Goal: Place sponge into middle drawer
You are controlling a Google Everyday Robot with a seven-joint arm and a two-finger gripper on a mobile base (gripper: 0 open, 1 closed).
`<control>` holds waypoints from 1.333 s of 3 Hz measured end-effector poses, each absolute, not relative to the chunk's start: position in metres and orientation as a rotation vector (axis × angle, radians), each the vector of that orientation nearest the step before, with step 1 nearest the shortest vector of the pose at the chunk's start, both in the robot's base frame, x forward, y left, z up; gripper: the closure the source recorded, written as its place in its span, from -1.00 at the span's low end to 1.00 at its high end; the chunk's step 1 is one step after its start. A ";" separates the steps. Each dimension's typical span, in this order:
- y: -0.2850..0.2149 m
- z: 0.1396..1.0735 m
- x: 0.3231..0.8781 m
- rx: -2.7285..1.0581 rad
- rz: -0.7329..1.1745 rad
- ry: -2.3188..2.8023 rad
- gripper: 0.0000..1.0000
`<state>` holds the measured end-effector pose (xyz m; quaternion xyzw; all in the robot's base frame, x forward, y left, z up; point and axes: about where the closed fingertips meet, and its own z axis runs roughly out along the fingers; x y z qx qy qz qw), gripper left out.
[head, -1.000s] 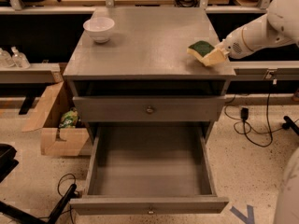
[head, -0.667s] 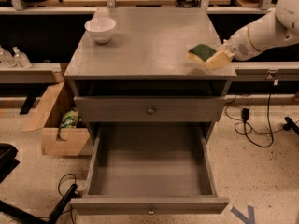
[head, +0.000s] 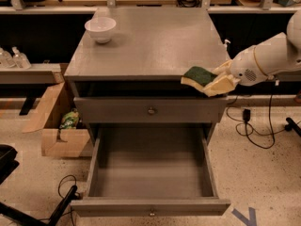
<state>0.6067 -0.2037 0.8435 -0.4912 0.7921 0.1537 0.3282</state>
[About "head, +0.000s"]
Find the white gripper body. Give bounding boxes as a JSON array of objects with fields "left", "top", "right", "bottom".
[{"left": 230, "top": 45, "right": 267, "bottom": 86}]

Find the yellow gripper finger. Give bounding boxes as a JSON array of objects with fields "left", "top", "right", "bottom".
[
  {"left": 203, "top": 74, "right": 240, "bottom": 97},
  {"left": 212, "top": 59, "right": 232, "bottom": 75}
]

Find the green yellow sponge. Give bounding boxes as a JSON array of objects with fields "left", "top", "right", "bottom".
[{"left": 181, "top": 66, "right": 217, "bottom": 91}]

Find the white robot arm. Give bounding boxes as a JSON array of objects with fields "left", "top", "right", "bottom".
[{"left": 203, "top": 10, "right": 301, "bottom": 96}]

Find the closed grey upper drawer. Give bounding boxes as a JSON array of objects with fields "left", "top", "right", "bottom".
[{"left": 74, "top": 97, "right": 227, "bottom": 123}]

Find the grey wooden drawer cabinet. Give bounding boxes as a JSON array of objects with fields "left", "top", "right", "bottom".
[{"left": 65, "top": 7, "right": 229, "bottom": 138}]

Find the open grey middle drawer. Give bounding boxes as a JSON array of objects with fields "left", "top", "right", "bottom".
[{"left": 71, "top": 124, "right": 230, "bottom": 217}]

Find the small white pump bottle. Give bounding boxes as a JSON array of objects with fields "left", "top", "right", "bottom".
[{"left": 223, "top": 39, "right": 230, "bottom": 51}]

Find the white ceramic bowl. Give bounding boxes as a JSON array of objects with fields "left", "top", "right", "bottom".
[{"left": 85, "top": 17, "right": 117, "bottom": 43}]

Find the green snack bag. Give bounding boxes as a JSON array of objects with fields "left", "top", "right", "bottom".
[{"left": 59, "top": 109, "right": 79, "bottom": 130}]

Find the cardboard box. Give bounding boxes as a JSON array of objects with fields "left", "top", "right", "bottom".
[{"left": 23, "top": 82, "right": 93, "bottom": 158}]

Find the black chair base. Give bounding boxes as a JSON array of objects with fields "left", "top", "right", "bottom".
[{"left": 0, "top": 143, "right": 80, "bottom": 226}]

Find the black power adapter cable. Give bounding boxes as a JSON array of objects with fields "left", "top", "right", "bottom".
[{"left": 225, "top": 85, "right": 301, "bottom": 150}]

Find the black cable on floor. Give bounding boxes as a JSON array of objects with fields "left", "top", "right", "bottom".
[{"left": 56, "top": 174, "right": 78, "bottom": 226}]

